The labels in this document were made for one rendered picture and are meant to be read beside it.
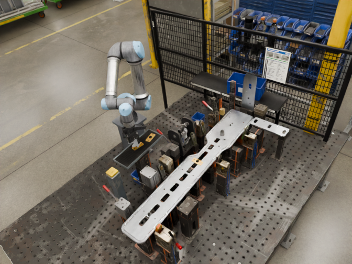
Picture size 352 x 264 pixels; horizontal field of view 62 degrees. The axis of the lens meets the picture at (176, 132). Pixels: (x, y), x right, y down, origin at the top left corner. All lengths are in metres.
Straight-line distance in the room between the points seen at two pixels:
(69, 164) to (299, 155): 2.62
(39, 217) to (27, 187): 1.33
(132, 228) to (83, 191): 0.80
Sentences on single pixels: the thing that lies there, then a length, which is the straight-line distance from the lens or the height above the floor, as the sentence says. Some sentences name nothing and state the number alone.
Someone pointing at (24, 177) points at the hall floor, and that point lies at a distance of 4.00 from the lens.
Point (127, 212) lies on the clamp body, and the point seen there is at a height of 1.01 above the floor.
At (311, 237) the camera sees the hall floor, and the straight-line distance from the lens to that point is 3.08.
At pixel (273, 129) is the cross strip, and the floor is 1.00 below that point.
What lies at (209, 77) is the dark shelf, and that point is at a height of 1.03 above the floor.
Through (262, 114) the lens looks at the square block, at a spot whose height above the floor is 1.02.
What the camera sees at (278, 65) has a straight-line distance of 2.61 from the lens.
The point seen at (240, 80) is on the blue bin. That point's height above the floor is 1.08.
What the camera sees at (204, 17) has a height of 1.12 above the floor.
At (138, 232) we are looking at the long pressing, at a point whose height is 1.00.
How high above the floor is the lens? 2.61
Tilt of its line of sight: 42 degrees down
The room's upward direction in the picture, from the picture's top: 7 degrees counter-clockwise
